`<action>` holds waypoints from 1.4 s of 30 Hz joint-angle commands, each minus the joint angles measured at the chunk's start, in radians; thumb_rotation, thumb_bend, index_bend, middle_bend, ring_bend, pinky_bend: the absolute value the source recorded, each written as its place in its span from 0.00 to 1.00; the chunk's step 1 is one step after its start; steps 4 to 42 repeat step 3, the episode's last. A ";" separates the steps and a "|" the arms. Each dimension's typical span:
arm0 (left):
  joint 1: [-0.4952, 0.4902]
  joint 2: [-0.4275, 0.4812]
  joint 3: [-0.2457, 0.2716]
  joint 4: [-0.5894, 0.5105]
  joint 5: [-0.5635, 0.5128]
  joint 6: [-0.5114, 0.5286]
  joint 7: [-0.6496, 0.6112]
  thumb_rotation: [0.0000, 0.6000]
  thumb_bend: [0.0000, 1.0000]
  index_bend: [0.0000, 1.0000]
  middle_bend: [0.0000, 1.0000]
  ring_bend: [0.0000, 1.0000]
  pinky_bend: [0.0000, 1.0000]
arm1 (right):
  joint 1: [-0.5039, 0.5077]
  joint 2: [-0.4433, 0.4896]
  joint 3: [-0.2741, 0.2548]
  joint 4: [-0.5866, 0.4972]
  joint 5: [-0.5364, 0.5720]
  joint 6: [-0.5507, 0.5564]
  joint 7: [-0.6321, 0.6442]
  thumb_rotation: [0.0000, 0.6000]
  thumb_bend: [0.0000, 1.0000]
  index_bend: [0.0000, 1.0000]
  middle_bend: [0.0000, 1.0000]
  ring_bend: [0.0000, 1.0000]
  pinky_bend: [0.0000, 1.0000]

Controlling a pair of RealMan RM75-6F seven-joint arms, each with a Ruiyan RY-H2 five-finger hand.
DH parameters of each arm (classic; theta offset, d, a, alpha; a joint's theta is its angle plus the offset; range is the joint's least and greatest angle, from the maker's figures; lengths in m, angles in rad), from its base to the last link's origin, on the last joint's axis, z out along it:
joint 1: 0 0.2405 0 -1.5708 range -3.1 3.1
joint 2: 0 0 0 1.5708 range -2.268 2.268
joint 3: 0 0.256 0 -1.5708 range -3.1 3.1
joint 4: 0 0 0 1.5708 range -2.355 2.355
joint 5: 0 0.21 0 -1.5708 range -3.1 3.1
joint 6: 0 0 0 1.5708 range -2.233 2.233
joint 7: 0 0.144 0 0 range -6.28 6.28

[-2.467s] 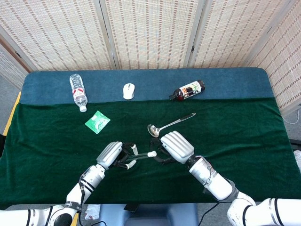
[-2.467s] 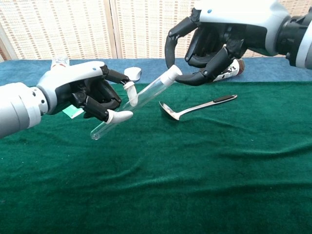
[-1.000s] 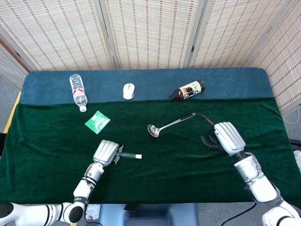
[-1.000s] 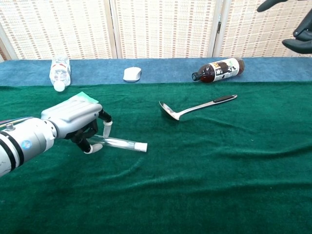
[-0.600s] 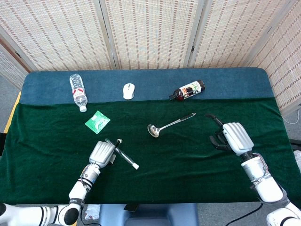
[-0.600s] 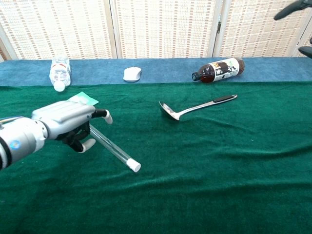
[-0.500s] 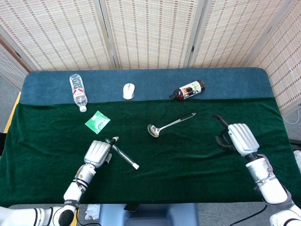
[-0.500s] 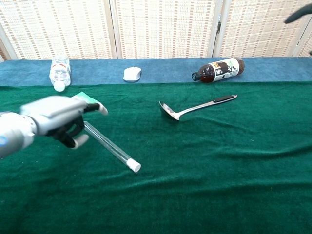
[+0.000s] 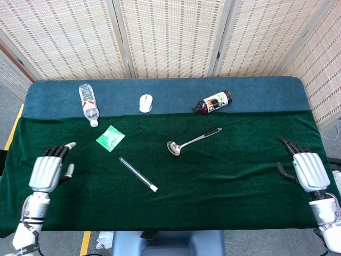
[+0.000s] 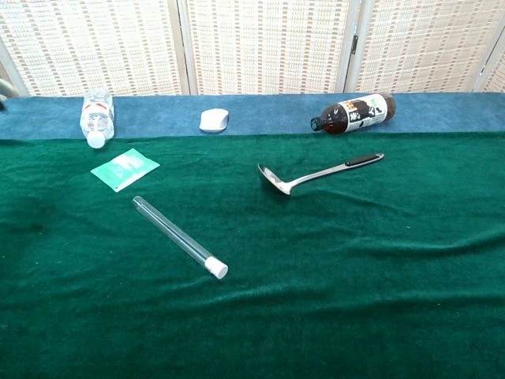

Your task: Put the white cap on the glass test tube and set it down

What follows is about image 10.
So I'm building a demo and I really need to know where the transparent glass test tube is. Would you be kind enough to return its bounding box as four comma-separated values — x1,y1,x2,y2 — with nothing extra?
132,195,216,273

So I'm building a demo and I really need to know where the white tube cap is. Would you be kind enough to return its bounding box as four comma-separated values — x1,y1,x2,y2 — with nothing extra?
204,256,230,280

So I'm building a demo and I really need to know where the woven bamboo screen panel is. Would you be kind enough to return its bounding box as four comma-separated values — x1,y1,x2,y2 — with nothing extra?
345,0,505,95
0,0,190,98
471,27,505,94
177,0,362,96

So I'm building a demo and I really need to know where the clear plastic water bottle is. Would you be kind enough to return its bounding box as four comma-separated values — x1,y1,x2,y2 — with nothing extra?
79,87,116,150

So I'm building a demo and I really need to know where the green sachet packet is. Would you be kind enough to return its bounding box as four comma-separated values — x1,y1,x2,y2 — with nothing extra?
90,148,161,193

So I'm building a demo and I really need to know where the white computer mouse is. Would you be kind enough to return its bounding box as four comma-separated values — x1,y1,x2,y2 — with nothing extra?
198,107,230,133

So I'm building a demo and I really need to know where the blue table cloth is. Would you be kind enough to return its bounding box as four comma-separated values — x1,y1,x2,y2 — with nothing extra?
0,92,505,141

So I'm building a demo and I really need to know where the steel ladle with black grip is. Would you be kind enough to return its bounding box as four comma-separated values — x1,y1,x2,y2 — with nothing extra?
256,152,385,197

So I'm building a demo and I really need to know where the green velvet cloth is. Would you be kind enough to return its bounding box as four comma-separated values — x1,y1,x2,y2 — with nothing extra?
0,131,505,379

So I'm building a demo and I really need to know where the dark tea bottle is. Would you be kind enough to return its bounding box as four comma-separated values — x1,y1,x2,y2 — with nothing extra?
309,92,397,135

